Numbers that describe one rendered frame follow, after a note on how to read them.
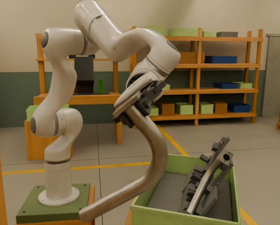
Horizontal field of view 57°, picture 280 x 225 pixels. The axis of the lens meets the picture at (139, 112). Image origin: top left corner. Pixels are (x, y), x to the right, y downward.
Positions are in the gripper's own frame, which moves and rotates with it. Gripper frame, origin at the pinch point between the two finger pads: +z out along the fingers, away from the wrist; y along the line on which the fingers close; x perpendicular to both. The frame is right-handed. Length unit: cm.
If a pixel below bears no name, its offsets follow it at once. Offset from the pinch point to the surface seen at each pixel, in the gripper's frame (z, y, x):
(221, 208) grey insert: -57, -19, 73
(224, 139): -82, -1, 58
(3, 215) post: 23.7, -10.7, -4.8
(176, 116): -514, -105, 176
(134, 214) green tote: -38, -41, 41
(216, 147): -66, -4, 51
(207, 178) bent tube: -49, -12, 52
